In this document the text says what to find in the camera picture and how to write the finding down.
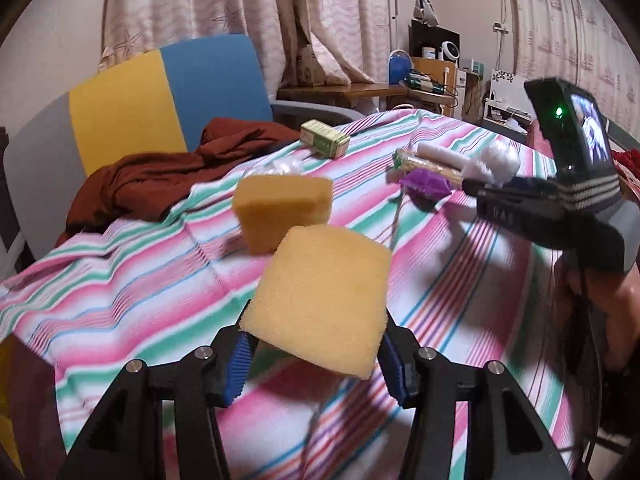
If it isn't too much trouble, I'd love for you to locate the wooden side table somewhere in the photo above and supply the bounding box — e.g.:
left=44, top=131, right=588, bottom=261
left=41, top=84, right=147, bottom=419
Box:
left=276, top=82, right=411, bottom=111

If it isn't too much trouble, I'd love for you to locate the person's right hand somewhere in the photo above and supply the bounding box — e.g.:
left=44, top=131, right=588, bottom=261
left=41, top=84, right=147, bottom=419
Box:
left=552, top=250, right=640, bottom=376

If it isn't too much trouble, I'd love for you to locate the maroon cloth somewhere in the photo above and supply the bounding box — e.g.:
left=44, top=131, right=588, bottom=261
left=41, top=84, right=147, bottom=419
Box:
left=65, top=117, right=313, bottom=238

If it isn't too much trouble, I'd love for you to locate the pale green cardboard box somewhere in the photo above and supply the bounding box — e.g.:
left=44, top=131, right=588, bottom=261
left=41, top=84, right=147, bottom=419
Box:
left=299, top=119, right=351, bottom=161

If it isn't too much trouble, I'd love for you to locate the clear plastic wrap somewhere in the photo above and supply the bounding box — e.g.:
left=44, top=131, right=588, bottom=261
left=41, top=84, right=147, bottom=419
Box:
left=265, top=157, right=306, bottom=178

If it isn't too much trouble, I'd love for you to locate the yellow sponge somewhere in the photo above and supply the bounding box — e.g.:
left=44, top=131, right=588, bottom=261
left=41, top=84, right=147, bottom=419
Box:
left=239, top=225, right=393, bottom=381
left=232, top=175, right=334, bottom=256

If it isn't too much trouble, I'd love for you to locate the white floral box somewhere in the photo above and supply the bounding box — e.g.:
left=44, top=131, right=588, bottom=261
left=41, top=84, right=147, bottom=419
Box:
left=482, top=67, right=531, bottom=126

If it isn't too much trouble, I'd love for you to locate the black cabinet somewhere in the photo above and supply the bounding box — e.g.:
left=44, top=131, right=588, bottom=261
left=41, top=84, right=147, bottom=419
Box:
left=408, top=19, right=461, bottom=61

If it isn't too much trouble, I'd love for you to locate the clothes iron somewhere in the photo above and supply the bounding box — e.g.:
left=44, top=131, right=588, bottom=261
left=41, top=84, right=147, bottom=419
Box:
left=412, top=0, right=441, bottom=26

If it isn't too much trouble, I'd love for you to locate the spaghetti packet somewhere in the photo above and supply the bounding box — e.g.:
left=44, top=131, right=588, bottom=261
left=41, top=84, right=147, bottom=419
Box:
left=392, top=149, right=468, bottom=186

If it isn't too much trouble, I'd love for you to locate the grey yellow blue chair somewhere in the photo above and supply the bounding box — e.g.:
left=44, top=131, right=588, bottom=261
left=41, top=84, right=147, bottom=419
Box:
left=0, top=34, right=373, bottom=261

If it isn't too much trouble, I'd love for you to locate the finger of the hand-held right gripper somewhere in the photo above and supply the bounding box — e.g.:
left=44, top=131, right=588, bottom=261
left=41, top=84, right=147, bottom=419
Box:
left=462, top=176, right=558, bottom=198
left=475, top=192, right=568, bottom=236

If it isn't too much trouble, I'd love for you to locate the striped tablecloth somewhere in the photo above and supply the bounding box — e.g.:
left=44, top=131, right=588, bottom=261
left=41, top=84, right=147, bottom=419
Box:
left=0, top=107, right=601, bottom=480

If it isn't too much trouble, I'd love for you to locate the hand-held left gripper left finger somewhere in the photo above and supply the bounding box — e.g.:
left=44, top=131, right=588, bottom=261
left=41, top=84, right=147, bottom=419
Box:
left=57, top=325, right=257, bottom=480

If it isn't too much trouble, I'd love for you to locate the white fluffy cotton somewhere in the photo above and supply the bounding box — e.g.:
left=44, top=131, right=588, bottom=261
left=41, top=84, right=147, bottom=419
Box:
left=462, top=142, right=521, bottom=186

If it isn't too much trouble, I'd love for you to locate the printed cardboard box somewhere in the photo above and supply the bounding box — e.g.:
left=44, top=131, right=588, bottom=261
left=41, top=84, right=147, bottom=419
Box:
left=296, top=42, right=328, bottom=86

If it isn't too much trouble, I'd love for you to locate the purple crinkled toy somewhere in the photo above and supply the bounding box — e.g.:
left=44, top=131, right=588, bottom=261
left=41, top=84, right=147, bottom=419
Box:
left=400, top=169, right=451, bottom=201

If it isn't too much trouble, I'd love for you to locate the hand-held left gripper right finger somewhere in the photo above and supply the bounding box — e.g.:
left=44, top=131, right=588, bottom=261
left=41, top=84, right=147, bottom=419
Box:
left=377, top=327, right=571, bottom=480

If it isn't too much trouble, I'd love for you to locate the white cylinder roll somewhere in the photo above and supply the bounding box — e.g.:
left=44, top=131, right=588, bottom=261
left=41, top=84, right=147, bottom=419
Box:
left=416, top=141, right=473, bottom=168

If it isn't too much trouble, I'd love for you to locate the pink patterned curtain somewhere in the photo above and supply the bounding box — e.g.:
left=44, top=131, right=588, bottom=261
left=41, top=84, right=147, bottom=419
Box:
left=97, top=0, right=396, bottom=86
left=510, top=0, right=640, bottom=111

